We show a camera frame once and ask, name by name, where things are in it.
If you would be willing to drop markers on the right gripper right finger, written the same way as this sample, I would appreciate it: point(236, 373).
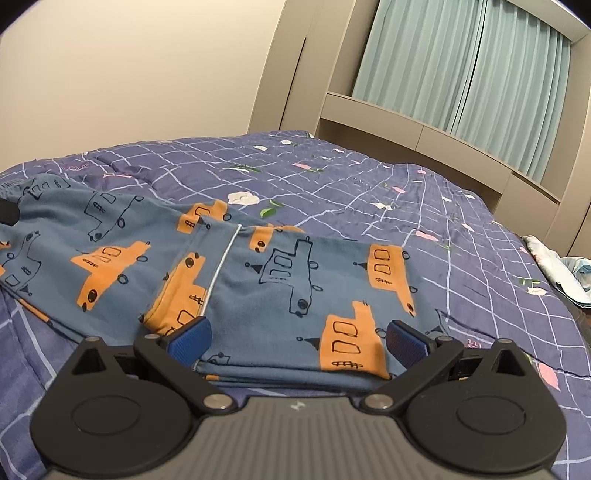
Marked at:
point(407, 345)

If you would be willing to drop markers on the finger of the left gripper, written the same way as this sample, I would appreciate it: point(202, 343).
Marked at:
point(9, 212)

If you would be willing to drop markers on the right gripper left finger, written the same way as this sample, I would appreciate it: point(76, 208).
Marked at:
point(187, 344)

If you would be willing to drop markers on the blue pants with orange cars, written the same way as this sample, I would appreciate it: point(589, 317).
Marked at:
point(287, 308)

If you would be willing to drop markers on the blue grid floral quilt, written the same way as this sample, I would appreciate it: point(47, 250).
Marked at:
point(477, 272)

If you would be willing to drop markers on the light blue crumpled blanket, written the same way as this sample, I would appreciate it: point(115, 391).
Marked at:
point(569, 275)

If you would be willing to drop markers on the teal window curtain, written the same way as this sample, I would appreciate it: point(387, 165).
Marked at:
point(486, 72)

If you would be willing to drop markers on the grey built-in cabinet unit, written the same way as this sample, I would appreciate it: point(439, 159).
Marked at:
point(308, 81)

